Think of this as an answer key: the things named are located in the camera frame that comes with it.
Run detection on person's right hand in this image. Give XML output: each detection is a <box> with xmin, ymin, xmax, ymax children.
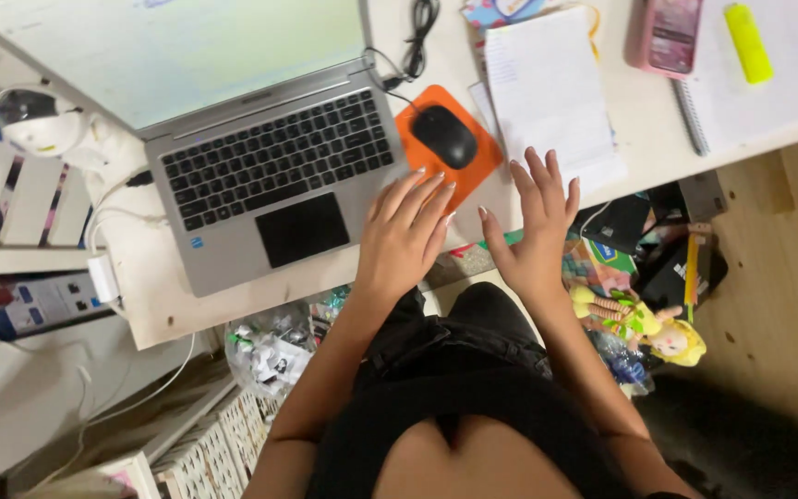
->
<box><xmin>477</xmin><ymin>146</ymin><xmax>582</xmax><ymax>300</ymax></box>

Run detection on person's left hand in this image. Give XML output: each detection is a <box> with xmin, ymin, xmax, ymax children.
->
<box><xmin>354</xmin><ymin>166</ymin><xmax>457</xmax><ymax>300</ymax></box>

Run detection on orange mouse pad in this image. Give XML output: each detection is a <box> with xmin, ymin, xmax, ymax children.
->
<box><xmin>395</xmin><ymin>85</ymin><xmax>504</xmax><ymax>212</ymax></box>

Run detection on black shorts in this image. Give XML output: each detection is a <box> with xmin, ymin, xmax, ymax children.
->
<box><xmin>363</xmin><ymin>280</ymin><xmax>554</xmax><ymax>390</ymax></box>

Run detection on heap of toys and boxes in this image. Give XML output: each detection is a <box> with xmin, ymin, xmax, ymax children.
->
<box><xmin>562</xmin><ymin>170</ymin><xmax>730</xmax><ymax>397</ymax></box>

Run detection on black computer mouse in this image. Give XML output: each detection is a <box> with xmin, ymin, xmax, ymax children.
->
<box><xmin>411</xmin><ymin>104</ymin><xmax>479</xmax><ymax>170</ymax></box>

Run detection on yellow-haired doll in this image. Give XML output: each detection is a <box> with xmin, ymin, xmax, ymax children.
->
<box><xmin>568</xmin><ymin>283</ymin><xmax>708</xmax><ymax>368</ymax></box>

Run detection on small loose paper sheet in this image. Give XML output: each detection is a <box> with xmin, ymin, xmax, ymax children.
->
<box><xmin>467</xmin><ymin>81</ymin><xmax>504</xmax><ymax>141</ymax></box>

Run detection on white notepad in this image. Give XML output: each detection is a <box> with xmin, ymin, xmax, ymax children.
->
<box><xmin>484</xmin><ymin>6</ymin><xmax>629</xmax><ymax>195</ymax></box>

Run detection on silver laptop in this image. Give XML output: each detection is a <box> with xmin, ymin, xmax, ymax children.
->
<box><xmin>0</xmin><ymin>0</ymin><xmax>410</xmax><ymax>299</ymax></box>

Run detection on clear bag of crumpled paper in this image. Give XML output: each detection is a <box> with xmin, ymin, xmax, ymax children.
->
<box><xmin>224</xmin><ymin>299</ymin><xmax>318</xmax><ymax>401</ymax></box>

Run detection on black top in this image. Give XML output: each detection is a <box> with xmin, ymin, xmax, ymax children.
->
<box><xmin>308</xmin><ymin>366</ymin><xmax>644</xmax><ymax>499</ymax></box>

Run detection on colourful patterned pouch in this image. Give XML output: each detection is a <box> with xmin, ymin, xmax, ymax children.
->
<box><xmin>460</xmin><ymin>0</ymin><xmax>547</xmax><ymax>30</ymax></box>

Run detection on pink-cased phone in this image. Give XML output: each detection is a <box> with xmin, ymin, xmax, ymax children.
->
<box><xmin>624</xmin><ymin>0</ymin><xmax>705</xmax><ymax>80</ymax></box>

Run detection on white woven basket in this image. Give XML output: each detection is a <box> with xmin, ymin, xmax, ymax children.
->
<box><xmin>151</xmin><ymin>387</ymin><xmax>284</xmax><ymax>499</ymax></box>

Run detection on spiral notebook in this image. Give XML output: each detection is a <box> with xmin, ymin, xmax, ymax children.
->
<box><xmin>671</xmin><ymin>0</ymin><xmax>798</xmax><ymax>158</ymax></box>

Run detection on white charger adapter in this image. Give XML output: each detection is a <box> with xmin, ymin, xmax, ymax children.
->
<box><xmin>86</xmin><ymin>254</ymin><xmax>123</xmax><ymax>306</ymax></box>

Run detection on yellow highlighter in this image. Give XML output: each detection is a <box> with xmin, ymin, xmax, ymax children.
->
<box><xmin>723</xmin><ymin>3</ymin><xmax>775</xmax><ymax>86</ymax></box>

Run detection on white power strip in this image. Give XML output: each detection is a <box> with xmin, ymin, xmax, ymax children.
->
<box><xmin>3</xmin><ymin>272</ymin><xmax>108</xmax><ymax>335</ymax></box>

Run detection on white wooden slat crate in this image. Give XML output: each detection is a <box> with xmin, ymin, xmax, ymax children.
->
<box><xmin>0</xmin><ymin>134</ymin><xmax>95</xmax><ymax>250</ymax></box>

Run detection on white shelf unit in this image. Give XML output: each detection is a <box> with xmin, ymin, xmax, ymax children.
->
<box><xmin>0</xmin><ymin>312</ymin><xmax>237</xmax><ymax>499</ymax></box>

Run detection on black bundled mouse cable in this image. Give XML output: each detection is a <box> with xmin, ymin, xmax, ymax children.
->
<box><xmin>364</xmin><ymin>0</ymin><xmax>441</xmax><ymax>105</ymax></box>

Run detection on white charger cable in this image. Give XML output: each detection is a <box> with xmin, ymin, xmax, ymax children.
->
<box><xmin>82</xmin><ymin>173</ymin><xmax>169</xmax><ymax>259</ymax></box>

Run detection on white dome camera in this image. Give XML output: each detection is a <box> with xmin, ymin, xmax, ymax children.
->
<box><xmin>0</xmin><ymin>83</ymin><xmax>90</xmax><ymax>158</ymax></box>

